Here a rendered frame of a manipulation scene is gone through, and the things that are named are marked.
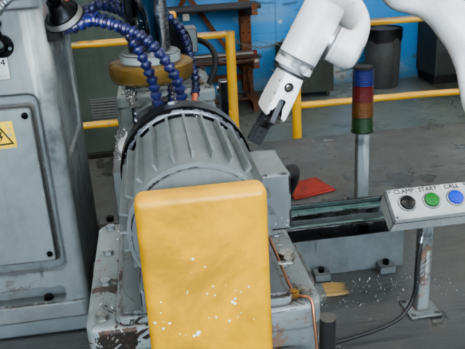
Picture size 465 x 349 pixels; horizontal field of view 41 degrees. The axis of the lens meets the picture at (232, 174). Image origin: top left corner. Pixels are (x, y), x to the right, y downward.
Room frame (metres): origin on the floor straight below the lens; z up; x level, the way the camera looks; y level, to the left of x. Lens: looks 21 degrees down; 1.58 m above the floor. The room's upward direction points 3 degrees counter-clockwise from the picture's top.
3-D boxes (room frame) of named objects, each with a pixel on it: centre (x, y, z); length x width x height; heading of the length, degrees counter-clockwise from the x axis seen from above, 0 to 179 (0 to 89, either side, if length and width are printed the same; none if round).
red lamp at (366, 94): (1.71, -0.38, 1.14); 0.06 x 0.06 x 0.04
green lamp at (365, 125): (1.71, -0.38, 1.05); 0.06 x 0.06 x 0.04
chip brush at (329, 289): (1.23, -0.15, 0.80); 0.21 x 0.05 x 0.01; 93
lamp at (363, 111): (1.71, -0.38, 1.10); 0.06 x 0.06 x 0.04
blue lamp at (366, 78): (1.71, -0.38, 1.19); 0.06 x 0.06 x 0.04
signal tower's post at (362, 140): (1.71, -0.38, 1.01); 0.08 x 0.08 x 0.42; 7
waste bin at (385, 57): (6.42, -1.62, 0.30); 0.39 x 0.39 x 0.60
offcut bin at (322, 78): (6.24, -0.80, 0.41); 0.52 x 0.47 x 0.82; 97
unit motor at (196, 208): (0.72, 0.01, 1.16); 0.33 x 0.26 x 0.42; 7
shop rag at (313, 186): (1.85, -0.23, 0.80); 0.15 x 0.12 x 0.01; 114
